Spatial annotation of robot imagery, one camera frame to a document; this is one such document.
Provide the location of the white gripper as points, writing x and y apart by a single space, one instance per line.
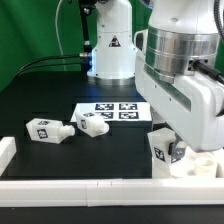
193 106

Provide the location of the white round stool seat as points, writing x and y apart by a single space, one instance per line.
203 165

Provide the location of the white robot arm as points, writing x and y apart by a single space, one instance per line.
173 69

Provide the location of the white marker sheet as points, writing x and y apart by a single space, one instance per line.
116 111

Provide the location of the white front fence bar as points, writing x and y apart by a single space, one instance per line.
111 192

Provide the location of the white fence bar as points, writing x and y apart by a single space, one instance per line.
7 151
111 192

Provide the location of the white left fence bar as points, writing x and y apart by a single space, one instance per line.
7 151

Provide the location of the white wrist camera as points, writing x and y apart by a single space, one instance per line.
140 40

